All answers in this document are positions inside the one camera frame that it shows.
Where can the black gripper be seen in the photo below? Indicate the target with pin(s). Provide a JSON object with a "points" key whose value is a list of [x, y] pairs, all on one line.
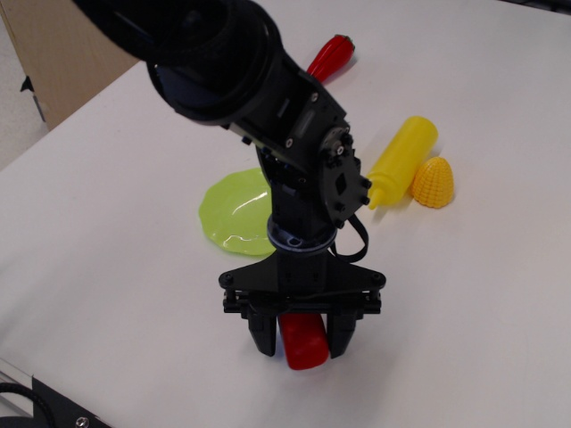
{"points": [[284, 283]]}

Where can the red toy sushi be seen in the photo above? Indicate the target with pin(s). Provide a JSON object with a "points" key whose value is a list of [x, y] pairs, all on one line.
{"points": [[304, 339]]}

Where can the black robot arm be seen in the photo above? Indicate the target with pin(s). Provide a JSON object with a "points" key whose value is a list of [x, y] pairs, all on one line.
{"points": [[222, 63]]}

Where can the green plastic plate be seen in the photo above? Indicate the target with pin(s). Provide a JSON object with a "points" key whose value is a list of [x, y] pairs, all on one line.
{"points": [[235, 211]]}

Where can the yellow mustard bottle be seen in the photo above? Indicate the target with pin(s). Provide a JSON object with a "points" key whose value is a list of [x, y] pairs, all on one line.
{"points": [[394, 170]]}

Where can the yellow toy corn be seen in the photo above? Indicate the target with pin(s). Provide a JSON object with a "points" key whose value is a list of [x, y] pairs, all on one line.
{"points": [[433, 184]]}

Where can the red toy chili pepper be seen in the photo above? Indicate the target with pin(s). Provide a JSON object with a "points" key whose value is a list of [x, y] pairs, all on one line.
{"points": [[332, 57]]}

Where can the brown cardboard box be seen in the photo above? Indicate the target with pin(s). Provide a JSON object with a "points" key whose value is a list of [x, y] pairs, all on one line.
{"points": [[66, 57]]}

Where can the black metal corner bracket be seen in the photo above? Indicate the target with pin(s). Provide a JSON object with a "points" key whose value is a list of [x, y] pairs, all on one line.
{"points": [[66, 412]]}

